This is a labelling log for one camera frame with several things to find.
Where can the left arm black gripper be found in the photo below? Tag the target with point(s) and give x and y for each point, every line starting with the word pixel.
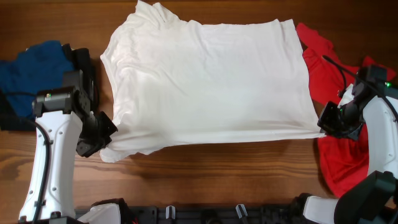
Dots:
pixel 111 129

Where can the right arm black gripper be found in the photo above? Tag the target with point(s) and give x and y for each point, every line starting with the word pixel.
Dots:
pixel 324 122

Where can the white t-shirt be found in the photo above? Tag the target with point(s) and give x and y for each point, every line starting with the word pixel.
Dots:
pixel 178 82

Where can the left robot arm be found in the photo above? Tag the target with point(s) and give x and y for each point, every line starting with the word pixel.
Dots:
pixel 66 126

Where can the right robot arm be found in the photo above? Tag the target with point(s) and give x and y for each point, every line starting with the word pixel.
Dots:
pixel 374 106

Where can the red t-shirt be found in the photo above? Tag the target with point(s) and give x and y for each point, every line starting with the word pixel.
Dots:
pixel 343 162

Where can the black folded garment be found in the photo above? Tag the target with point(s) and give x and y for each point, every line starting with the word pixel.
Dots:
pixel 81 60

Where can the blue folded shirt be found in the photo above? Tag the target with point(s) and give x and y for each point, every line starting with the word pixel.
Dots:
pixel 40 67

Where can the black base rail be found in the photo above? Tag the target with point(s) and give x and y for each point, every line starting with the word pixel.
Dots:
pixel 266 214

